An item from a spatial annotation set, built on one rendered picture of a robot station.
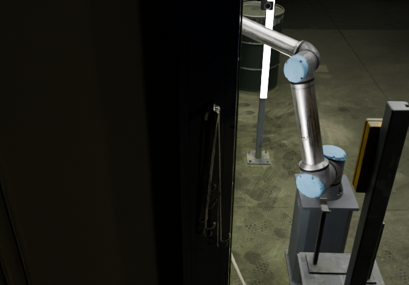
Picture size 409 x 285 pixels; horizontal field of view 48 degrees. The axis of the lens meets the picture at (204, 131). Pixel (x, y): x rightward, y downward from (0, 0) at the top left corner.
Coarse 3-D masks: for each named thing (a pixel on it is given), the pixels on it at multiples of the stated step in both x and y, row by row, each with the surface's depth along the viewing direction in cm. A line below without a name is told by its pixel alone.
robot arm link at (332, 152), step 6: (324, 150) 245; (330, 150) 245; (336, 150) 245; (342, 150) 246; (324, 156) 241; (330, 156) 240; (336, 156) 240; (342, 156) 241; (330, 162) 239; (336, 162) 240; (342, 162) 242; (336, 168) 239; (342, 168) 244; (336, 174) 239; (342, 174) 249; (336, 180) 247
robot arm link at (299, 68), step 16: (288, 64) 212; (304, 64) 209; (304, 80) 213; (304, 96) 216; (304, 112) 219; (304, 128) 223; (304, 144) 226; (320, 144) 227; (304, 160) 231; (320, 160) 229; (304, 176) 230; (320, 176) 229; (304, 192) 235; (320, 192) 229
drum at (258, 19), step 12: (264, 24) 469; (276, 24) 475; (252, 48) 482; (252, 60) 489; (276, 60) 501; (240, 72) 502; (252, 72) 496; (276, 72) 511; (240, 84) 508; (252, 84) 503; (276, 84) 523
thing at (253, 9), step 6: (240, 6) 502; (246, 6) 502; (252, 6) 503; (258, 6) 503; (276, 6) 501; (246, 12) 483; (252, 12) 483; (258, 12) 483; (264, 12) 483; (276, 12) 483
